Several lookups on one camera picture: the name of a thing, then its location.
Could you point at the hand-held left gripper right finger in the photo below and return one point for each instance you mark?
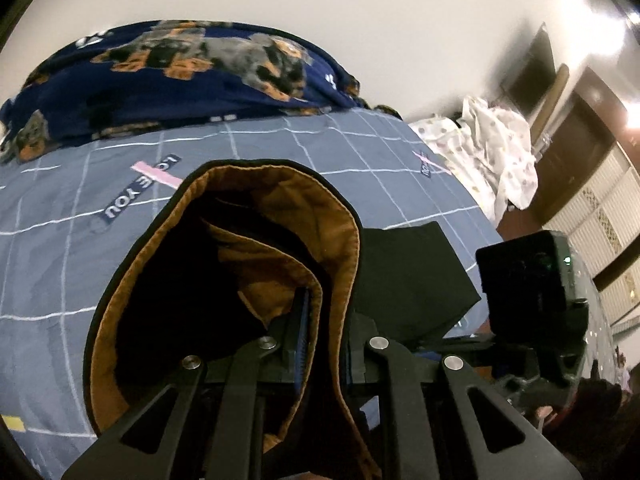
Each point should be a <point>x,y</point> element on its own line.
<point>357,355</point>

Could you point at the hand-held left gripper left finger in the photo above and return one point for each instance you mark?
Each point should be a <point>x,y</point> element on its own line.
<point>301,340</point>

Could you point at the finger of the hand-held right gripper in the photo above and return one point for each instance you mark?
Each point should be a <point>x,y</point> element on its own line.
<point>475,345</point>

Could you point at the black pants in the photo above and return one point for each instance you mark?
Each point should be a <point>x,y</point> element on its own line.
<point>415,280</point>

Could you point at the white dotted cloth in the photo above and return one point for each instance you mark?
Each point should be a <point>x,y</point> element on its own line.
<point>500,160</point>

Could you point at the dark brown wooden door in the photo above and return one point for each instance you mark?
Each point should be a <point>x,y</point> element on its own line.
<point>580,150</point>

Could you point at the beige wooden pole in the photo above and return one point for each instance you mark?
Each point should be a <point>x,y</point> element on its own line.
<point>550,97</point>

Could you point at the blue checked bedsheet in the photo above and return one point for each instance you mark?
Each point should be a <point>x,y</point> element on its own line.
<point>60,260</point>

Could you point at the navy dog print blanket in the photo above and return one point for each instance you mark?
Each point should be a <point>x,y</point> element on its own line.
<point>150,95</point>

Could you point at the wall television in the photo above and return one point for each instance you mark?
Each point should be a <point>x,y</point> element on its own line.
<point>532,75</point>

